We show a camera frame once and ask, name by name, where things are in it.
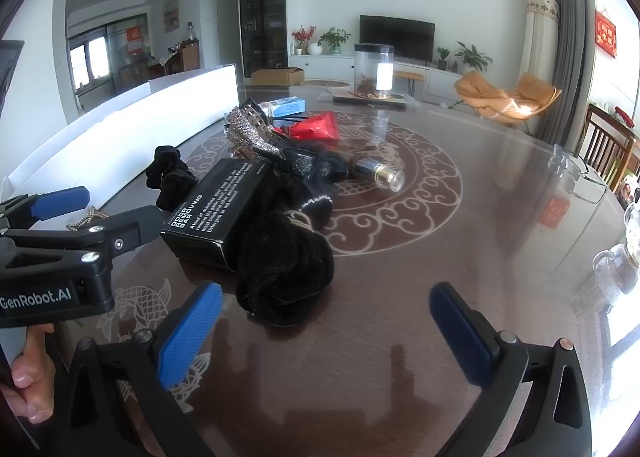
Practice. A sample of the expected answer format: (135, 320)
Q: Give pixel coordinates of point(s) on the wooden dining chair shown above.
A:
(607, 137)

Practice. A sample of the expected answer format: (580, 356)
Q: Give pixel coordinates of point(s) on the orange lounge chair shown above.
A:
(487, 94)

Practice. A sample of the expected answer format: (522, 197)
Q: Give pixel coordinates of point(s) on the large leafy potted plant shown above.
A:
(472, 57)

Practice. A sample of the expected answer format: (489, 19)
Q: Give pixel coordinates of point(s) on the small dark glass bottle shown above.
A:
(375, 171)

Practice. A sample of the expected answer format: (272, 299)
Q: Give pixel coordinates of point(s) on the clear plastic jar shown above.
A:
(372, 69)

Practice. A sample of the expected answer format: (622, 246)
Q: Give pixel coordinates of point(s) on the grey curtain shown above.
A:
(567, 47)

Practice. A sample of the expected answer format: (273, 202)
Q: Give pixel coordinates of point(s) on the cardboard box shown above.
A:
(277, 76)

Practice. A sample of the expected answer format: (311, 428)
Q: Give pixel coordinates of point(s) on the red wall hanging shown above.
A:
(606, 33)

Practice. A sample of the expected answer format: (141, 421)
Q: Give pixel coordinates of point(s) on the blue and white medicine box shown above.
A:
(287, 107)

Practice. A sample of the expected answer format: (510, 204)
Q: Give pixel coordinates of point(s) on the glass teapot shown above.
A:
(617, 272)

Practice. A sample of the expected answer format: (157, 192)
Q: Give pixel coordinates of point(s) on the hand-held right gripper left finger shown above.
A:
(190, 332)

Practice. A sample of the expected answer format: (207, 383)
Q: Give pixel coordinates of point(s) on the round white vase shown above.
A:
(314, 48)

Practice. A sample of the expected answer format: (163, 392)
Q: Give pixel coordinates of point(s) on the black printed carton box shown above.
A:
(210, 217)

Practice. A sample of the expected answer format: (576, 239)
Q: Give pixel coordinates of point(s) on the black claw hair clip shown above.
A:
(327, 168)

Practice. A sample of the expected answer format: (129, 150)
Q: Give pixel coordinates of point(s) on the black television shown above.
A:
(397, 37)

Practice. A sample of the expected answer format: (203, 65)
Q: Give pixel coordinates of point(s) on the covered standing air conditioner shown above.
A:
(540, 37)

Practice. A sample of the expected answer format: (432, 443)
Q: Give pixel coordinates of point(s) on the flat wooden tray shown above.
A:
(395, 101)

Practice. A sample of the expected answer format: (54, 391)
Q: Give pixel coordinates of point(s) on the white foam board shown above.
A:
(125, 112)

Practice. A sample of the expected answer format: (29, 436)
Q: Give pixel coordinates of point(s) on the small black scrunchie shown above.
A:
(167, 179)

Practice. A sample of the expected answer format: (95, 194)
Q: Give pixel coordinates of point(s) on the wooden side cabinet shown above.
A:
(190, 57)

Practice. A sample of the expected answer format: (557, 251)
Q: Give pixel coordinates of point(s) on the wooden bench with metal legs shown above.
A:
(410, 76)

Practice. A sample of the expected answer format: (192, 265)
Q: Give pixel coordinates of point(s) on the red flowers in vase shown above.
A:
(301, 34)

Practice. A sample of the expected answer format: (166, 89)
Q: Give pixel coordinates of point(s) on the clear plastic bag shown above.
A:
(330, 94)

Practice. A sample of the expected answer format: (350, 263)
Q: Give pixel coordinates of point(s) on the white television cabinet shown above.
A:
(325, 66)

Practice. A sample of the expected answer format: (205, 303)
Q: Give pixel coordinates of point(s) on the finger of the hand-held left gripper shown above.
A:
(132, 227)
(57, 202)

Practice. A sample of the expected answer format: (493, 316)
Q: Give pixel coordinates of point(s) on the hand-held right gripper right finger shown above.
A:
(460, 332)

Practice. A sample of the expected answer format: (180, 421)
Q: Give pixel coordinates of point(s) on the person's left hand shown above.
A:
(32, 377)

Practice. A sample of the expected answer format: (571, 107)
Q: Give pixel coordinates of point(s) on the clear glass dish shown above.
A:
(575, 172)

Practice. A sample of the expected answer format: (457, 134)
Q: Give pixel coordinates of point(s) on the round rug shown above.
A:
(325, 83)

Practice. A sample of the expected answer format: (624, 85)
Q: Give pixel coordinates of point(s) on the small green potted plant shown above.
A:
(443, 57)

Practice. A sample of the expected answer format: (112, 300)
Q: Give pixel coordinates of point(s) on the framed wall painting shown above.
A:
(171, 14)

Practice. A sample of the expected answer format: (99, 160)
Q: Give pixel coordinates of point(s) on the large black velvet scrunchie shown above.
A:
(285, 272)

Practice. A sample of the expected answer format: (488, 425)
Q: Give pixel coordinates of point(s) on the dark glass display cabinet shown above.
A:
(262, 12)

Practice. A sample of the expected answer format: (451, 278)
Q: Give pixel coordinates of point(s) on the rhinestone bow hair clip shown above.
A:
(250, 132)

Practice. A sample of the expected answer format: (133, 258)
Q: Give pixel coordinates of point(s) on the red snack packet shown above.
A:
(315, 127)

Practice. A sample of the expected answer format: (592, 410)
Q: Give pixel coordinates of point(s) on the brown patterned glass-topped desktop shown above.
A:
(400, 257)

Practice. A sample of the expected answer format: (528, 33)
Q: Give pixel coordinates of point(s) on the red window poster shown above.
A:
(134, 39)

